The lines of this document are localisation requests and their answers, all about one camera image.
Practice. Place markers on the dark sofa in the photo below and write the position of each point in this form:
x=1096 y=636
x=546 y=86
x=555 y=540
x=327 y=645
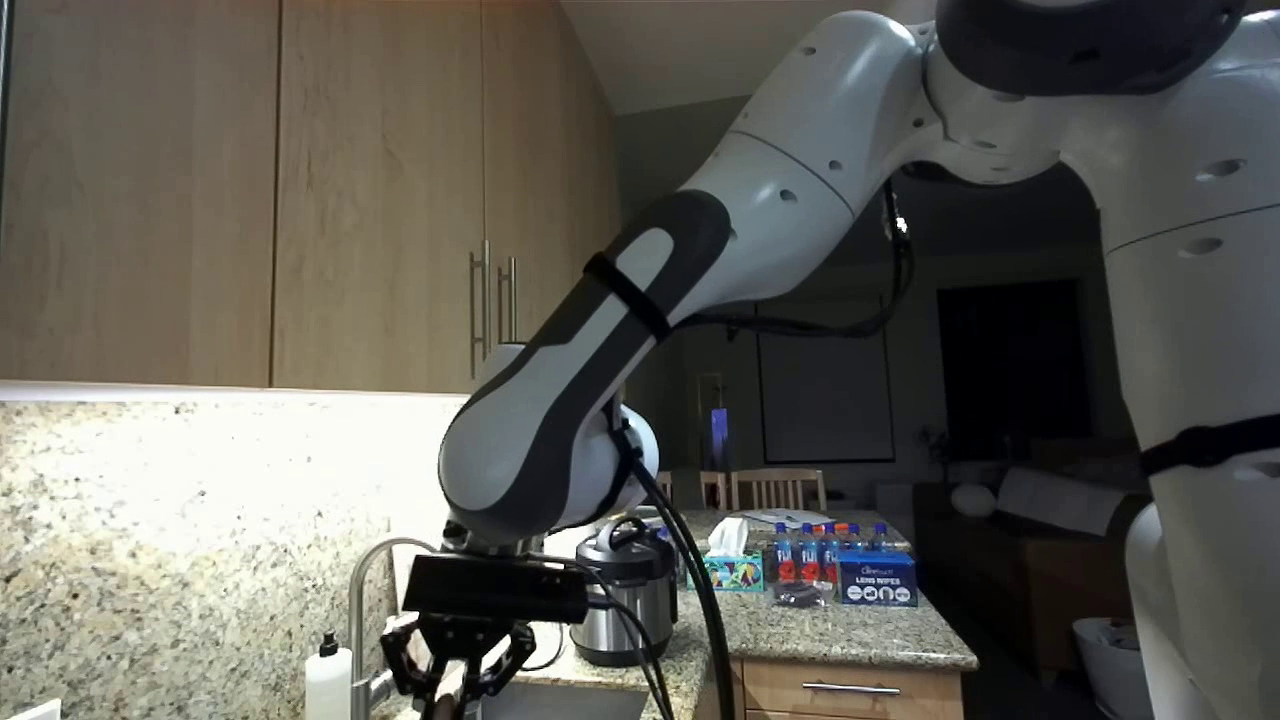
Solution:
x=1012 y=586

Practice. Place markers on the white wall outlet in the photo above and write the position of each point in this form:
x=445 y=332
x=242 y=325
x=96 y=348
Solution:
x=39 y=708

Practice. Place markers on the red label bottle pack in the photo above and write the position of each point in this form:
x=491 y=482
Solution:
x=806 y=565

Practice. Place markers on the wooden cooking stick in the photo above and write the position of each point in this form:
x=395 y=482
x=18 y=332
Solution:
x=461 y=705

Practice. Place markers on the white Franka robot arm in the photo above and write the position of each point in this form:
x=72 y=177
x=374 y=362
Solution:
x=800 y=163

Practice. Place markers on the light wood upper cabinet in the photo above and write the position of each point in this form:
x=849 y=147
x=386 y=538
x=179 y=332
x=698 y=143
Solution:
x=201 y=200

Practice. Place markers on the stainless steel sink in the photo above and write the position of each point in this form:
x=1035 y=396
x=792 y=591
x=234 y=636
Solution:
x=573 y=705

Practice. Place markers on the brushed metal gooseneck faucet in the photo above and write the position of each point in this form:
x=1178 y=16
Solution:
x=352 y=627

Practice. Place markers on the large white cushion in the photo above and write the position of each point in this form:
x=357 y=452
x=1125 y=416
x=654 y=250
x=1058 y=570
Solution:
x=1060 y=502

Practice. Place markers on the blue wrapped bottle pack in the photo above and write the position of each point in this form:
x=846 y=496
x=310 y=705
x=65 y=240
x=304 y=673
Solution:
x=877 y=583

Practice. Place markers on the small round white cushion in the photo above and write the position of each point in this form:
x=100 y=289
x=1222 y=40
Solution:
x=975 y=502

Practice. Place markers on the wooden base cabinet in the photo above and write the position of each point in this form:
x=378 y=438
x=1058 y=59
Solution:
x=800 y=694

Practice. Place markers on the steel pressure cooker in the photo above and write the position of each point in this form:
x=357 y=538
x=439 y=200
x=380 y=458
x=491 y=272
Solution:
x=640 y=602

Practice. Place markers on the large grey wall screen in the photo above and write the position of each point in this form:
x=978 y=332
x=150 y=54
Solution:
x=826 y=400

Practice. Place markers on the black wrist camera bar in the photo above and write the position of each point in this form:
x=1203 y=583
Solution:
x=495 y=591

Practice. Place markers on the teal tissue box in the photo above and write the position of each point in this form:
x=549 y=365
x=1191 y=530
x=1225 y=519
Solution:
x=725 y=570

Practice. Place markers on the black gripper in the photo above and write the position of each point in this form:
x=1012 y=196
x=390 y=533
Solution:
x=479 y=642

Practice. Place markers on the white basket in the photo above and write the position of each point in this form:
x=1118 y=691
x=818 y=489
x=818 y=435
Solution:
x=1107 y=664

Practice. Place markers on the light wooden dining chair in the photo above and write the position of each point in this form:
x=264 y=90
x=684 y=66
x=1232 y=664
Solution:
x=713 y=489
x=781 y=489

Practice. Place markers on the white soap bottle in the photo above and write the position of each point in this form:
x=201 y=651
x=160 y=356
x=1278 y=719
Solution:
x=327 y=687

